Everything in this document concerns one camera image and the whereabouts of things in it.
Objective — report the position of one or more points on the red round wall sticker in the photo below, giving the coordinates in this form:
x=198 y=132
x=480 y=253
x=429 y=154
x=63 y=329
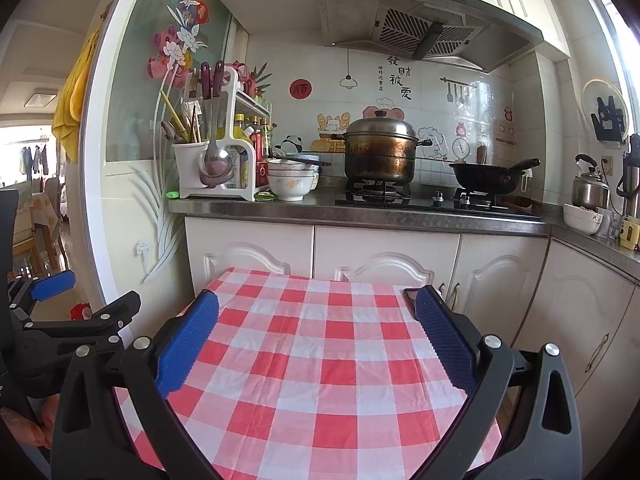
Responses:
x=300 y=89

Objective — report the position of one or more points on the colourful flower decal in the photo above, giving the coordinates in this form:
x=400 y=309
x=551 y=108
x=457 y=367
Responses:
x=185 y=35

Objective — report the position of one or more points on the black wok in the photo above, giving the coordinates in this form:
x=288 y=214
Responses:
x=485 y=177

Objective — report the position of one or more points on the steel steamer pot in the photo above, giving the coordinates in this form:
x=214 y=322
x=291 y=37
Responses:
x=380 y=155

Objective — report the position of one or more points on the white ceramic bowl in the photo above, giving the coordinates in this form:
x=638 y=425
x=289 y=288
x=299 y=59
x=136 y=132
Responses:
x=292 y=166

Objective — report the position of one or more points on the glass pot lid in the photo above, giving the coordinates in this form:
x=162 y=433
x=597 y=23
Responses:
x=590 y=95

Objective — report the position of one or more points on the yellow towel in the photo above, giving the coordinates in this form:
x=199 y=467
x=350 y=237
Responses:
x=70 y=110

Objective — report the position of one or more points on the steel range hood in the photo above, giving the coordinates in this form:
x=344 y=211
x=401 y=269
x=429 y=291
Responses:
x=360 y=15

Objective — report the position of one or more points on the dark red smartphone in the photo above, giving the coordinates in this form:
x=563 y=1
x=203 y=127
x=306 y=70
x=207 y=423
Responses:
x=410 y=302

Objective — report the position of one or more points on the kitchen window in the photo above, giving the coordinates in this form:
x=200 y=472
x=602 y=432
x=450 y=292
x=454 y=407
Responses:
x=620 y=35

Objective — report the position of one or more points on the white cabinet door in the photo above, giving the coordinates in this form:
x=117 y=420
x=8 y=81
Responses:
x=575 y=300
x=385 y=245
x=620 y=370
x=250 y=240
x=500 y=270

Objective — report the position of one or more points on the person's left hand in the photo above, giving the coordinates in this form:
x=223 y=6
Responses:
x=27 y=430

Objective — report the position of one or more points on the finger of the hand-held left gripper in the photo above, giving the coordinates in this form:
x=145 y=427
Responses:
x=52 y=285
x=115 y=310

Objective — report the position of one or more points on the frosted glass partition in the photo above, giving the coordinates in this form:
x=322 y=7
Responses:
x=135 y=125

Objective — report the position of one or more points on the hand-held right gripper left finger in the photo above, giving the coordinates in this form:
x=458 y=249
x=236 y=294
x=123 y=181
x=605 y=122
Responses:
x=187 y=345

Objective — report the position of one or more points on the hanging clothes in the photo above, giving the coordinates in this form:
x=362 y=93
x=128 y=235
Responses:
x=32 y=160

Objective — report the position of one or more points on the clear glass cup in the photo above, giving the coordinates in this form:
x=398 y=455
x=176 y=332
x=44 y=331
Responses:
x=610 y=222

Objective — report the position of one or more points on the black lid holder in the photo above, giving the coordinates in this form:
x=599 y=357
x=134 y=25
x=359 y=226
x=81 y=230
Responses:
x=607 y=120

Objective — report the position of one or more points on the steel kettle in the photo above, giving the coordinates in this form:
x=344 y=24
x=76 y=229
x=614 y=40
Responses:
x=590 y=192

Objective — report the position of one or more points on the wooden dining chair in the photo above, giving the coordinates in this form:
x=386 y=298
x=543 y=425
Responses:
x=45 y=220

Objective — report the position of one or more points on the metal ladle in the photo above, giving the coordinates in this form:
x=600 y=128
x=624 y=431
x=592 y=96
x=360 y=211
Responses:
x=217 y=162

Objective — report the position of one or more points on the red checkered tablecloth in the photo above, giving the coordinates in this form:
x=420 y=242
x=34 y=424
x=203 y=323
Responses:
x=310 y=370

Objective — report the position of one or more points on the black gas stove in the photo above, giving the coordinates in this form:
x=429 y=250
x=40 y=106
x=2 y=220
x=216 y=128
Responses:
x=425 y=205

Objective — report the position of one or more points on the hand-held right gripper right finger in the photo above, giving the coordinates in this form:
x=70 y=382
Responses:
x=445 y=340

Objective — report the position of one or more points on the yellow cup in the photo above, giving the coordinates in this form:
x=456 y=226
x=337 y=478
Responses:
x=631 y=235

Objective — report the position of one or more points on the large floral ceramic bowl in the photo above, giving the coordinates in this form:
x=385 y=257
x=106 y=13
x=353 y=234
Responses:
x=290 y=187

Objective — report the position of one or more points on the white utensil rack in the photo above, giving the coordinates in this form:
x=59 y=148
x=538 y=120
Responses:
x=190 y=157

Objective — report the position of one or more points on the small red object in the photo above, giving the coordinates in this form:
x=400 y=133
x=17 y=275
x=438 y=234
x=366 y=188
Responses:
x=80 y=311

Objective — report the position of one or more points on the dark thermos flask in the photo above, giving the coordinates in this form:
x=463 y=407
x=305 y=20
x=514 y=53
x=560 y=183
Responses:
x=632 y=180

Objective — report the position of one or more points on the row of sauce bottles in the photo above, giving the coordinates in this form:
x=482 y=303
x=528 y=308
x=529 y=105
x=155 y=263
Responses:
x=255 y=140

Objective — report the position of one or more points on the ceiling light panel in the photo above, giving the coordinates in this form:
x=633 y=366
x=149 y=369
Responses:
x=40 y=97

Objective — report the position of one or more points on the bundle of chopsticks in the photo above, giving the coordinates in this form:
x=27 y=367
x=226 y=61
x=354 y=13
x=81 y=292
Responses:
x=192 y=127

